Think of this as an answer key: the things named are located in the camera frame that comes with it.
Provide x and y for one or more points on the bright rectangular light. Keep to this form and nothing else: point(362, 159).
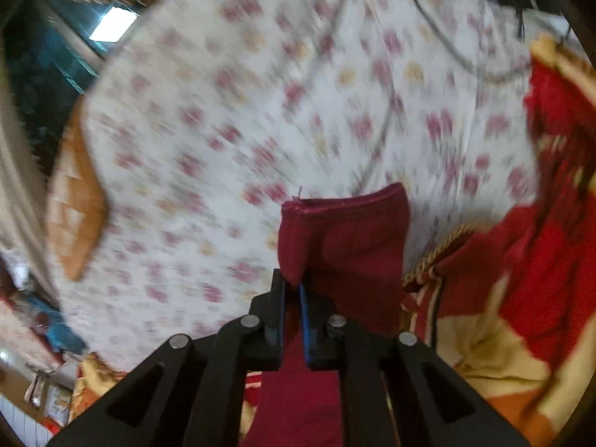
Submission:
point(113, 24)

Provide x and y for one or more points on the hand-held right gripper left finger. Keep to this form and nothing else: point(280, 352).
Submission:
point(281, 321)

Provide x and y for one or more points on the maroon small garment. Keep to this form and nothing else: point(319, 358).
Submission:
point(354, 251)

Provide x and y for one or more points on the red orange patterned blanket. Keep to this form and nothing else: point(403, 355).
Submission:
point(535, 265)

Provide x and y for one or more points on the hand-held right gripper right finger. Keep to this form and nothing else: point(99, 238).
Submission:
point(305, 330)

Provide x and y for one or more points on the orange checkered cushion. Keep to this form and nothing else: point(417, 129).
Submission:
point(77, 214)

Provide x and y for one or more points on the blue plastic bag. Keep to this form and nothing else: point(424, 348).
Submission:
point(65, 330)

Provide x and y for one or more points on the white floral bed sheet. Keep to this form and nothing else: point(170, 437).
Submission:
point(233, 102)

